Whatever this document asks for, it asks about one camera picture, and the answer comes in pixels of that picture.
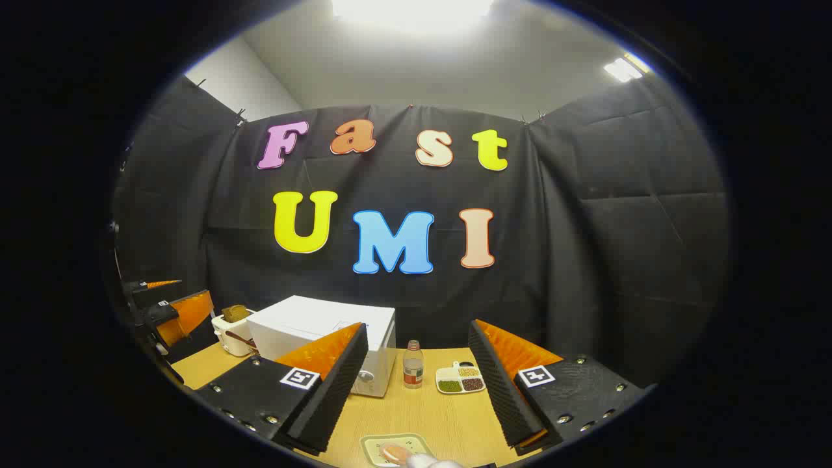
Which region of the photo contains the white microwave oven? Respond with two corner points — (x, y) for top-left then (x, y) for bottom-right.
(246, 295), (397, 398)

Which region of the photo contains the long ceiling light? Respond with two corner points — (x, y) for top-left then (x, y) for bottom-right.
(331, 0), (495, 21)

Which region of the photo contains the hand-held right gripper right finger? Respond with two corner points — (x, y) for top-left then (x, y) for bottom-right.
(468, 318), (646, 456)

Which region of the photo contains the clear plastic water bottle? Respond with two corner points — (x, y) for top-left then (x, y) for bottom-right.
(402, 340), (424, 389)

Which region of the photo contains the small ceiling light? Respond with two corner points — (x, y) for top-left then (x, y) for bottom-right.
(603, 54), (652, 83)

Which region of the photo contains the cream square cherry-print plate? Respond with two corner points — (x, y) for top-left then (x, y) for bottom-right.
(360, 433), (436, 468)

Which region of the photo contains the white toaster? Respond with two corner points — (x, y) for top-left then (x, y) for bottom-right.
(212, 311), (258, 358)

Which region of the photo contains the white divided dish with beans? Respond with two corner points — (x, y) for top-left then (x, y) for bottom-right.
(435, 361), (487, 395)

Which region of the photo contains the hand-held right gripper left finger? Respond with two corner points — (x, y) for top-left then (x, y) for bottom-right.
(195, 322), (369, 456)

